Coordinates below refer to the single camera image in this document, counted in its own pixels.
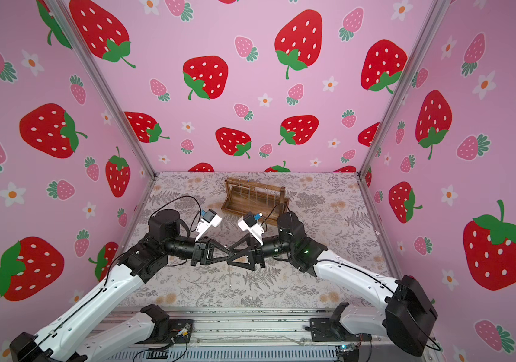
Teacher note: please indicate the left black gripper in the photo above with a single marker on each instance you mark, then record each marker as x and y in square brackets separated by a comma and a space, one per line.
[202, 253]

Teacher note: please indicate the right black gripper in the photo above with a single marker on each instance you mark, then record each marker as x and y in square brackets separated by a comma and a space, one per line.
[259, 254]

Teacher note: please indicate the wooden jewelry display stand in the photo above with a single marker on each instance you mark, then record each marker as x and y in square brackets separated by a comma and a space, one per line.
[243, 196]

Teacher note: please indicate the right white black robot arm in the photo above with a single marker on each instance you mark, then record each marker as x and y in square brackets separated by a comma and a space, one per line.
[406, 315]

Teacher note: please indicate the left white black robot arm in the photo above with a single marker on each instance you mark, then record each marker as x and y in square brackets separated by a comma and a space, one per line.
[69, 337]

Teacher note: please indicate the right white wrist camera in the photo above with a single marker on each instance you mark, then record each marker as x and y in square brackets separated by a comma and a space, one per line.
[250, 223]

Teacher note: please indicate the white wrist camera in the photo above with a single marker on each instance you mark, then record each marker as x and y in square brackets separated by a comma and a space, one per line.
[208, 219]
[250, 223]

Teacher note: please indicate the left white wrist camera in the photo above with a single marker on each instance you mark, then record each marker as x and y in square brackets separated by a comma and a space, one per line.
[208, 219]

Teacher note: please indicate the aluminium rail frame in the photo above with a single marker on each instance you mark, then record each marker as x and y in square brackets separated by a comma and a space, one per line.
[252, 335]

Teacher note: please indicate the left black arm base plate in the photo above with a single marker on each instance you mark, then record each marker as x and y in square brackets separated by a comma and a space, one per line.
[173, 330]

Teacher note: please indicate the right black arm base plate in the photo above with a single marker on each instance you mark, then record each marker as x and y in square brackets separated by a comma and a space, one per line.
[325, 330]

